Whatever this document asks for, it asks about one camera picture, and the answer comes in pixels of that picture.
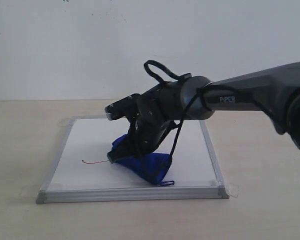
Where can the white board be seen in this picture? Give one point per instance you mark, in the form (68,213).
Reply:
(81,171)

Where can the blue cloth eraser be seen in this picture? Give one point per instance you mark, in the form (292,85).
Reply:
(152,167)

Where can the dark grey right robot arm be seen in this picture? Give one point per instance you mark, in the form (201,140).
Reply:
(274,91)

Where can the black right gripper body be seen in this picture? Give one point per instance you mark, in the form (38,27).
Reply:
(159,104)

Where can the clear tape near left corner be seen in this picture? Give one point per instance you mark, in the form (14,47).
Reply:
(30,191)

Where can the clear tape near right corner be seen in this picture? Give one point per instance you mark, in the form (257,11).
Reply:
(228,188)

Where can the clear tape corner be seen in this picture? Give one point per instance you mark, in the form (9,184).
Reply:
(30,191)
(66,122)
(228,188)

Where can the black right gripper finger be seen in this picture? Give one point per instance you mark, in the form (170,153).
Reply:
(122,147)
(151,136)

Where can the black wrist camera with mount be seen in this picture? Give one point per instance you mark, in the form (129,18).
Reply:
(125,107)

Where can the clear tape far left corner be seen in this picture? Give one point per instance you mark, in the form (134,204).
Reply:
(66,122)

